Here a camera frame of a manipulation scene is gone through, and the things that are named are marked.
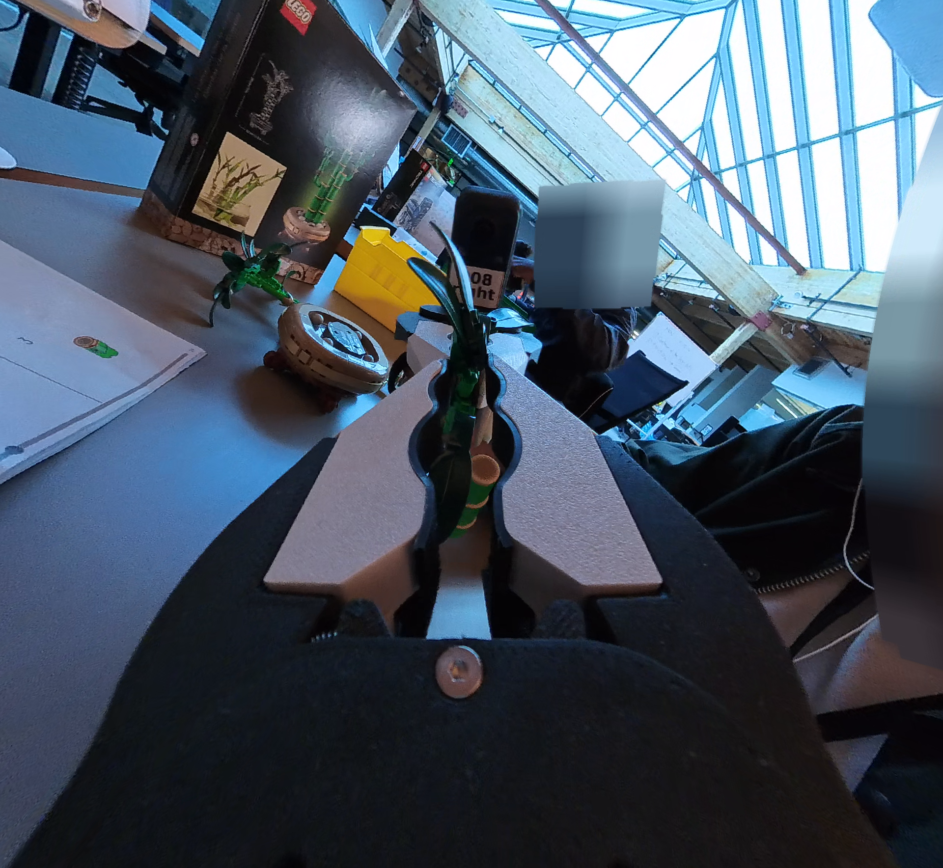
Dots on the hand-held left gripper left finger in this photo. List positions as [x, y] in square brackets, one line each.
[353, 507]

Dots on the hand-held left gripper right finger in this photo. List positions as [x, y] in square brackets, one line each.
[582, 507]

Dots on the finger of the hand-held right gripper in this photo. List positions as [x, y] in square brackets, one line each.
[517, 354]
[426, 351]

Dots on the thin green bamboo branch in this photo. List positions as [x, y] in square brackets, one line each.
[460, 338]

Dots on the yellow plastic bin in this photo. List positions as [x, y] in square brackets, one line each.
[383, 279]

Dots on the green brick bamboo model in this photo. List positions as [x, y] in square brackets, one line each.
[331, 349]

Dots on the tan-capped green bamboo stalk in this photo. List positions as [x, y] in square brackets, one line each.
[482, 474]

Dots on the building instruction booklet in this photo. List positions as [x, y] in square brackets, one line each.
[74, 360]

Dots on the person's right forearm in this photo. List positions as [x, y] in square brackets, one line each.
[773, 470]

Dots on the grey desk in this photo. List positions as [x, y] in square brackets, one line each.
[184, 441]

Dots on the white patterned box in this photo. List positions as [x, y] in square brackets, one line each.
[424, 212]

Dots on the black toy set box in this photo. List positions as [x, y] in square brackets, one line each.
[401, 179]

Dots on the dark blue chair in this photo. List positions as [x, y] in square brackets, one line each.
[641, 386]

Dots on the white sign board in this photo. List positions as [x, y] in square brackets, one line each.
[674, 349]

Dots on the leafy green bamboo branch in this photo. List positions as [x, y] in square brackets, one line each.
[254, 277]

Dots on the bamboo set box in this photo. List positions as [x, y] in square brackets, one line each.
[295, 109]

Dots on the adjoining grey table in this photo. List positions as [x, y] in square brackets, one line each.
[74, 139]

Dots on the person's dark jacket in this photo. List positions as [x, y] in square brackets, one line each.
[899, 802]

